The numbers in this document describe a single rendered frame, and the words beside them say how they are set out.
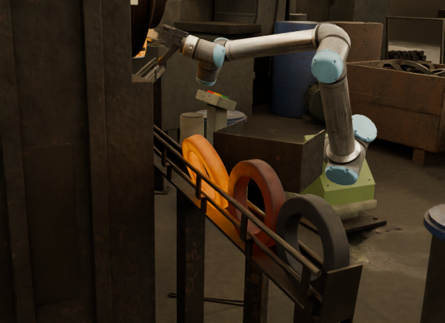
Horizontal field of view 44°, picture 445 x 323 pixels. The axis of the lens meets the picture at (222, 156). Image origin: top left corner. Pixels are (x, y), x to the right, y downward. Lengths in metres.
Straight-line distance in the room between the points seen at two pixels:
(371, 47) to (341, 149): 3.23
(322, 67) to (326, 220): 1.23
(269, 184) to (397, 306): 1.23
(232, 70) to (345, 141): 2.28
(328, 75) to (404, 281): 0.89
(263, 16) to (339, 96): 3.69
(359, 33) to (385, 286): 3.55
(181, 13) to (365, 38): 1.85
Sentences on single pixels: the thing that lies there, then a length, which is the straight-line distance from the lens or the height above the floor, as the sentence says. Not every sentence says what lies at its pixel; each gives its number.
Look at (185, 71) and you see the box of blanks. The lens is 4.22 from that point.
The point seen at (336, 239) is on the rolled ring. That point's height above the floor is 0.70.
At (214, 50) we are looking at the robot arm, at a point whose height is 0.87.
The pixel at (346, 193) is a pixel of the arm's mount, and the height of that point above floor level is 0.17.
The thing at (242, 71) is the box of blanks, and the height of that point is 0.50.
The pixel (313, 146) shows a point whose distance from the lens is 1.55.
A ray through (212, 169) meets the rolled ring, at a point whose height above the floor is 0.72.
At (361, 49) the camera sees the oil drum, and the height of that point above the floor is 0.64.
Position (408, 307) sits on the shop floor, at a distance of 2.23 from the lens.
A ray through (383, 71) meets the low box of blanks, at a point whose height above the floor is 0.60.
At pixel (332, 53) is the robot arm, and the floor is 0.89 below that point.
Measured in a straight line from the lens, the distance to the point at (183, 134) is 2.75.
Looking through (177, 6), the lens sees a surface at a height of 0.99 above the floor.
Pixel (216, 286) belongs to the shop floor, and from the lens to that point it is 2.22.
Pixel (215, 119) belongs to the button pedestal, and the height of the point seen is 0.49.
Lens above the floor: 1.08
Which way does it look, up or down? 16 degrees down
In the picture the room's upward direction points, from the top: 1 degrees clockwise
